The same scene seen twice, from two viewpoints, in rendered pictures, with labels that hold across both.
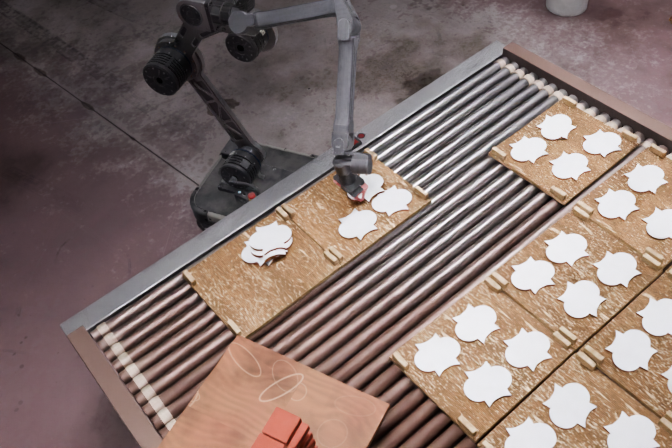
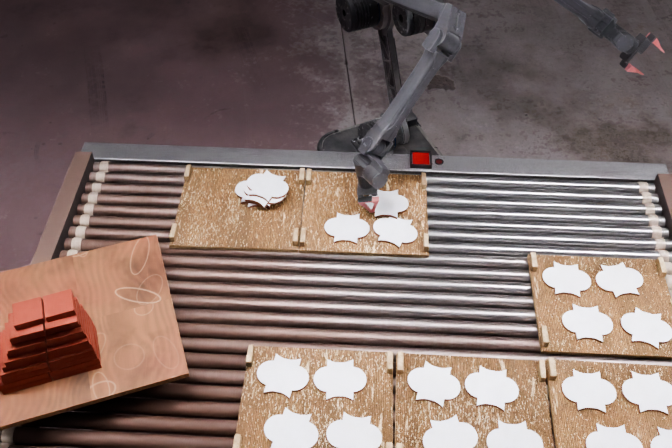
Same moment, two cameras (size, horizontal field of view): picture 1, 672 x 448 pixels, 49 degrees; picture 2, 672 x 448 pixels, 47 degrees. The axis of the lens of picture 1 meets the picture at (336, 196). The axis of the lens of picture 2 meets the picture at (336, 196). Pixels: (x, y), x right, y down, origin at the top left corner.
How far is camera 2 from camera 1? 102 cm
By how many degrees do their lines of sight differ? 24
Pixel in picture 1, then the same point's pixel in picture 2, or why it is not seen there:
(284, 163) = not seen: hidden behind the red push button
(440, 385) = (257, 400)
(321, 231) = (315, 212)
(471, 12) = not seen: outside the picture
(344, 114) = (388, 119)
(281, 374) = (148, 286)
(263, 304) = (212, 232)
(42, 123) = (296, 8)
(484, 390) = (282, 434)
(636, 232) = (576, 430)
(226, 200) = not seen: hidden behind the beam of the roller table
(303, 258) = (278, 222)
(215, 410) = (83, 273)
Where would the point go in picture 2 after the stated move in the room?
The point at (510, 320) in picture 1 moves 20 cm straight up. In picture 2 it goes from (370, 402) to (373, 363)
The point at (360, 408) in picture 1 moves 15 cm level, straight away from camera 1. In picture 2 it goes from (166, 357) to (203, 318)
